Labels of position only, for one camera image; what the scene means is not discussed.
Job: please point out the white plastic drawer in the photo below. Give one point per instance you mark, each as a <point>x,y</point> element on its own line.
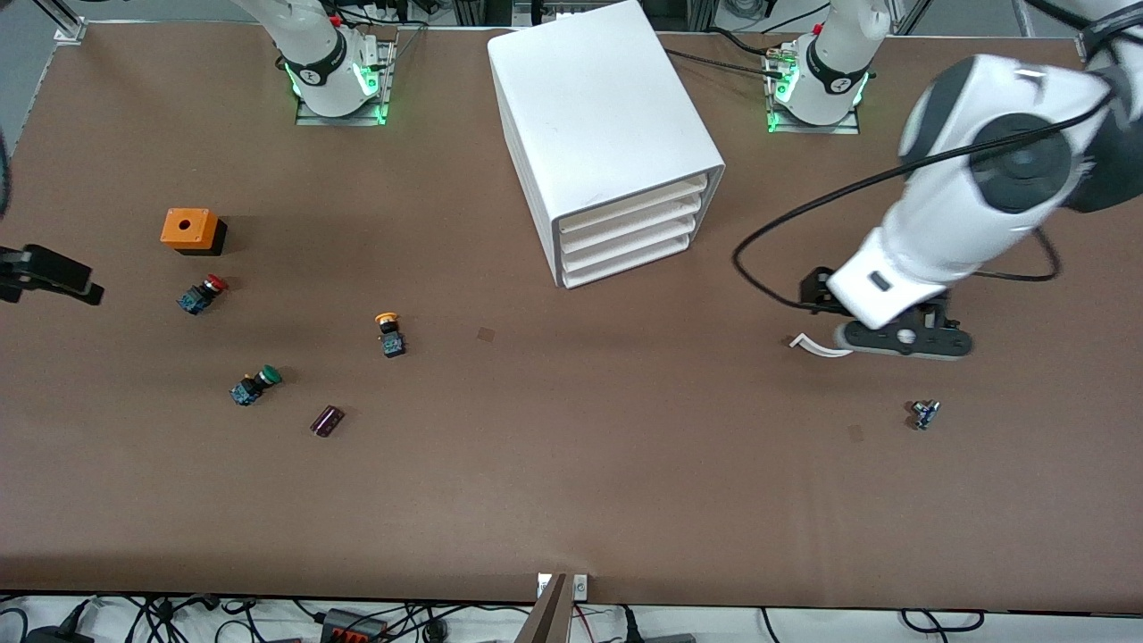
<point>629,262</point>
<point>625,210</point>
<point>629,245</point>
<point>629,228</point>

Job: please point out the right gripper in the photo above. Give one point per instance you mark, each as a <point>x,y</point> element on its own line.
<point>49,271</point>

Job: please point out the white curved plastic piece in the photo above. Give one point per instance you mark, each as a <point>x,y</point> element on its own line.
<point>817,348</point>

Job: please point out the white post bracket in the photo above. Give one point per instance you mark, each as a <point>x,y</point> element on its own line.
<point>580,586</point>

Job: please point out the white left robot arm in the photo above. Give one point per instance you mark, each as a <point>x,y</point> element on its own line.
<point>973,205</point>

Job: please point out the orange box with hole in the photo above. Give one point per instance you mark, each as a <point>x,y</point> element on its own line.
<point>186,228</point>

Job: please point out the yellow push button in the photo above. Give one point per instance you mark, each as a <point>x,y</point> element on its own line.
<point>390,335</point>

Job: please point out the black power adapter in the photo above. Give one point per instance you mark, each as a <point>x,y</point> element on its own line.
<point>661,638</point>

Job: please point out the red push button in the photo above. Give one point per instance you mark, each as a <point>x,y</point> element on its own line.
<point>202,294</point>

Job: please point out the green push button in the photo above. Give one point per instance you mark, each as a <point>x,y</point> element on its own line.
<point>257,384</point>

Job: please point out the white drawer cabinet housing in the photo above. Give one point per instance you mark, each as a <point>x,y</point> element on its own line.
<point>598,98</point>

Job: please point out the black orange power strip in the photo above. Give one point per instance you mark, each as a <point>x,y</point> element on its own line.
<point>353,625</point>

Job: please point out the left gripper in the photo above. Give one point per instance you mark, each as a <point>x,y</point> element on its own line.
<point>814,288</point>

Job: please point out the aluminium frame corner bracket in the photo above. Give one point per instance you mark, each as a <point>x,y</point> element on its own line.
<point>1091,45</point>
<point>67,27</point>

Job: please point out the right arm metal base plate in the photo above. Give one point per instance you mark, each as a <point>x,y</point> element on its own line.
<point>308,118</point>

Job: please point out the small blue electronic component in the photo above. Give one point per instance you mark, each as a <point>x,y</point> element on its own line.
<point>924,414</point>

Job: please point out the dark red capacitor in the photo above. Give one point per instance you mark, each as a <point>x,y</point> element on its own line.
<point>327,421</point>

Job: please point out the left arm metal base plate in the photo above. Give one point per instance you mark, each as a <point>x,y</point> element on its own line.
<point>848,128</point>

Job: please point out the brown camera post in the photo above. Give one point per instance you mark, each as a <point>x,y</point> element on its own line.
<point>546,616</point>

